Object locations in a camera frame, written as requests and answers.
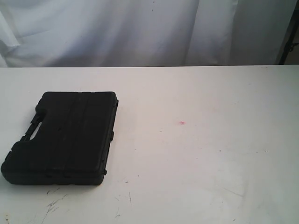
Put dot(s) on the white backdrop cloth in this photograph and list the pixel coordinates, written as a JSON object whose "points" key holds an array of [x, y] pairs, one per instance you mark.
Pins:
{"points": [[131, 33]]}

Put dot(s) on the black stand pole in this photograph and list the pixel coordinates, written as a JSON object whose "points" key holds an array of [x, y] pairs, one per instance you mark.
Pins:
{"points": [[290, 45]]}

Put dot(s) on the black plastic carrying case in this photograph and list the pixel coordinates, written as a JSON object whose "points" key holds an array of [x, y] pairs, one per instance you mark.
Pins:
{"points": [[67, 142]]}

